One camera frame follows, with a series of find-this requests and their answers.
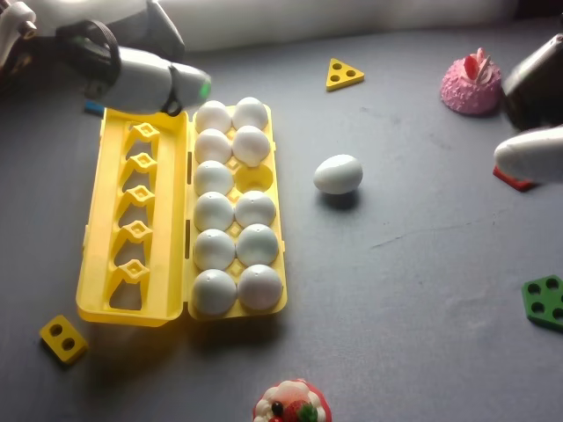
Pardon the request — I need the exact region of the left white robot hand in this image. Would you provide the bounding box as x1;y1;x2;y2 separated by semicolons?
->
55;0;213;118

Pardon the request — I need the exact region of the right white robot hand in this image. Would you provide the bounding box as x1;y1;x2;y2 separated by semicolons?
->
493;34;563;186

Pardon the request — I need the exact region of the yellow plastic egg carton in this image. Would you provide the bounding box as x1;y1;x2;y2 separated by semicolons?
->
75;95;289;329

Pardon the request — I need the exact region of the white plastic egg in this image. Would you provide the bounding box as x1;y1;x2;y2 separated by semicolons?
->
192;268;238;317
193;160;235;198
312;153;364;195
194;127;233;164
235;222;281;267
231;96;270;132
234;190;277;229
237;264;283;313
193;191;235;233
192;228;237;272
194;99;233;135
231;125;272;168

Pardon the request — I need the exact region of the red pentagon block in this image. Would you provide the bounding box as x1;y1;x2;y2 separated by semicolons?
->
492;165;538;193

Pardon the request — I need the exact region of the pink toy cake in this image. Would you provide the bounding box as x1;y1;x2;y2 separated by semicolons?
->
440;47;503;116

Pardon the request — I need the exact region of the green pentagon block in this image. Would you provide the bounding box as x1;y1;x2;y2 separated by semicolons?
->
521;274;563;333

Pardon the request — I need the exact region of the yellow triangle block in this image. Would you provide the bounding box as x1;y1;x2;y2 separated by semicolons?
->
325;57;366;92

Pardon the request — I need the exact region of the grey table cloth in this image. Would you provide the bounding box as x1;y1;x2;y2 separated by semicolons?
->
0;17;563;422

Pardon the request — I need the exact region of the white foam sheet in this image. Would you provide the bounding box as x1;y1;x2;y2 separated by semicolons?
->
153;0;563;53

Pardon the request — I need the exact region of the yellow rectangle block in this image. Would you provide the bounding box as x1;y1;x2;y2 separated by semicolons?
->
39;314;89;366

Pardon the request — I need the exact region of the red strawberry toy cake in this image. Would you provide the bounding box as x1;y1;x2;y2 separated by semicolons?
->
252;378;333;422

